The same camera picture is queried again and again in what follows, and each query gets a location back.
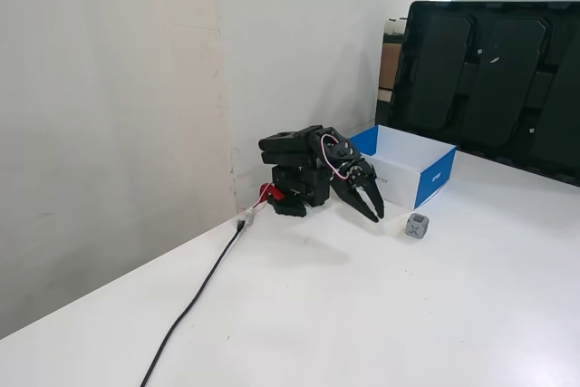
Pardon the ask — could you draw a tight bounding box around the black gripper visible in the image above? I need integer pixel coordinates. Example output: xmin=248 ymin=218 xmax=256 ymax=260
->
xmin=331 ymin=158 xmax=386 ymax=224

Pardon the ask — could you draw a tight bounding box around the gray block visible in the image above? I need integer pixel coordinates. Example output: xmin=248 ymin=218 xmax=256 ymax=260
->
xmin=404 ymin=211 xmax=430 ymax=241

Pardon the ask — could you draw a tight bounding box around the blue and white cardboard box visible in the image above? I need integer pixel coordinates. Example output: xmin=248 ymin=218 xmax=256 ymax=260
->
xmin=349 ymin=123 xmax=458 ymax=209

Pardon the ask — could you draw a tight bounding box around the brown cardboard box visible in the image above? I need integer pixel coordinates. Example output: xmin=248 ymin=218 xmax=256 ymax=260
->
xmin=377 ymin=41 xmax=402 ymax=92

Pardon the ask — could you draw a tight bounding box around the black clamp with red lever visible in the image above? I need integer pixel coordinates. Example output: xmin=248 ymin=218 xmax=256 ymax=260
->
xmin=257 ymin=181 xmax=307 ymax=218

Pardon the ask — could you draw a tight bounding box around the black plastic tray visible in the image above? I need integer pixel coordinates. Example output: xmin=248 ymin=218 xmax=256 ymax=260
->
xmin=387 ymin=0 xmax=580 ymax=188

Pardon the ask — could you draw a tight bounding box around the white and red arm wire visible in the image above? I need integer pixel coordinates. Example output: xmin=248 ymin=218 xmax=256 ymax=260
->
xmin=319 ymin=131 xmax=349 ymax=185

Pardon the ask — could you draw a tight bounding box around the white taped cable connector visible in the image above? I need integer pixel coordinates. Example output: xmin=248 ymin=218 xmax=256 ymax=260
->
xmin=234 ymin=203 xmax=269 ymax=227

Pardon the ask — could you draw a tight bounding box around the black power cable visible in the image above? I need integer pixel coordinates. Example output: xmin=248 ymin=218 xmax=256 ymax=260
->
xmin=139 ymin=218 xmax=248 ymax=387

